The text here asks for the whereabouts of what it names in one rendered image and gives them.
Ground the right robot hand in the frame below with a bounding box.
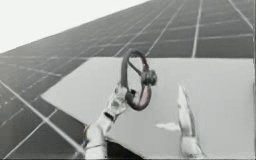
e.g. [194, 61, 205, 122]
[155, 84, 198, 138]

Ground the grey table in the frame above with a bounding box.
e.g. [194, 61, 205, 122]
[40, 56, 256, 160]

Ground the dark steering wheel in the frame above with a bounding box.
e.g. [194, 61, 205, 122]
[120, 49, 158, 112]

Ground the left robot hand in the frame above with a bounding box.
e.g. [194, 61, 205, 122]
[105, 83, 136, 118]

